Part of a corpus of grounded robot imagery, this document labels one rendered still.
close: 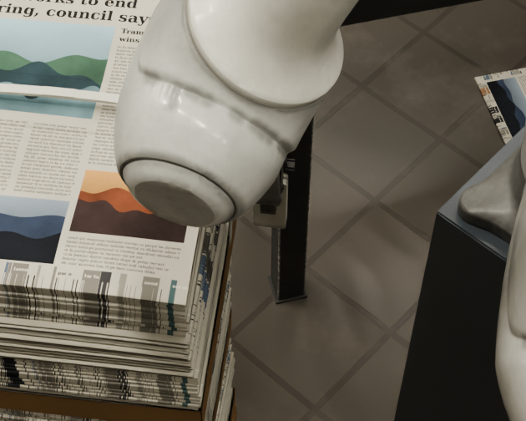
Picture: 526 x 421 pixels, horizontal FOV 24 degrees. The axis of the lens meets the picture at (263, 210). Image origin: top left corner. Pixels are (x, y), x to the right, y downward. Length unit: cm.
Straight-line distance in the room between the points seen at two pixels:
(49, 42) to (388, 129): 137
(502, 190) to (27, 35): 44
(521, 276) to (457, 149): 162
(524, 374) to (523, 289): 5
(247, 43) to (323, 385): 145
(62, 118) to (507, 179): 38
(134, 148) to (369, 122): 173
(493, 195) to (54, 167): 37
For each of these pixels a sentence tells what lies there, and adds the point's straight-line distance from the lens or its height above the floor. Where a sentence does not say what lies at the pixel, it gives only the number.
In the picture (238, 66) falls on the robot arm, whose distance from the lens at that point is 68.
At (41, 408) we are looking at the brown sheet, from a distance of 114.
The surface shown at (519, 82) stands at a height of 1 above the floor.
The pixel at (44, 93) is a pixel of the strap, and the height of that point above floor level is 107.
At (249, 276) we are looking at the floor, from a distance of 219.
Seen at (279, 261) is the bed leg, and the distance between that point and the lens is 205.
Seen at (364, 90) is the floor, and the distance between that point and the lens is 246.
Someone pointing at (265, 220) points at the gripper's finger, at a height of 94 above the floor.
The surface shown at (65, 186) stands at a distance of 100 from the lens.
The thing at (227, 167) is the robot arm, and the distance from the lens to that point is 69.
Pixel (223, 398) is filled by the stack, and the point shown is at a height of 32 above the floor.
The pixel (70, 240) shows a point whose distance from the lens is 97.
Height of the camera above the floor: 186
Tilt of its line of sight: 55 degrees down
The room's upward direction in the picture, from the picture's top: straight up
